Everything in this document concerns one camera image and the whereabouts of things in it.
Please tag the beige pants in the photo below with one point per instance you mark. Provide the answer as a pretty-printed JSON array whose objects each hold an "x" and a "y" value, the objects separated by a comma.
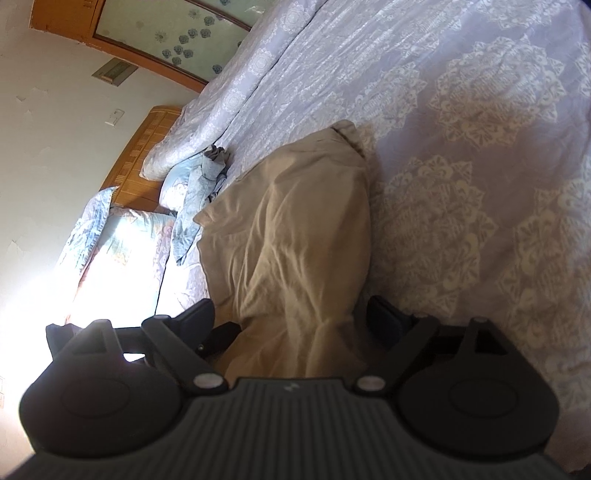
[{"x": 300, "y": 230}]

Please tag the pale blue floral pillow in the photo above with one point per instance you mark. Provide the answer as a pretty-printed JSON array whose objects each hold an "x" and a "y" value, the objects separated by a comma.
[{"x": 178, "y": 189}]

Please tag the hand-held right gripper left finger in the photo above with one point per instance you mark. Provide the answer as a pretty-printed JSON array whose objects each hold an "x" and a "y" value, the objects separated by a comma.
[{"x": 198, "y": 314}]

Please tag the wooden headboard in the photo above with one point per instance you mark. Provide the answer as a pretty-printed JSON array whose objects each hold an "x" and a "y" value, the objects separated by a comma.
[{"x": 138, "y": 157}]

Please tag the grey wall panel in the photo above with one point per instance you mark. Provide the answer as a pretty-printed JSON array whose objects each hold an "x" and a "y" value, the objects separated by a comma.
[{"x": 114, "y": 72}]

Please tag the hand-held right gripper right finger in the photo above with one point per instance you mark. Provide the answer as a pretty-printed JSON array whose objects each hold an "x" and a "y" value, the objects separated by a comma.
[{"x": 385, "y": 321}]

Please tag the blue crumpled cloth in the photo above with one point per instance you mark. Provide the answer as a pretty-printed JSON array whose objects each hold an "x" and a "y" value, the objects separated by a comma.
[{"x": 199, "y": 194}]

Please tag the white wall switch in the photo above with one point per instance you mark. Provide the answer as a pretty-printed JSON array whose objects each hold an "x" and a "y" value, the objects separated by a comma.
[{"x": 115, "y": 117}]

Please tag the wooden wardrobe with glass doors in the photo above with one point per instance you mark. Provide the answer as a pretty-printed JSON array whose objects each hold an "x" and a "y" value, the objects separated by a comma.
[{"x": 152, "y": 32}]

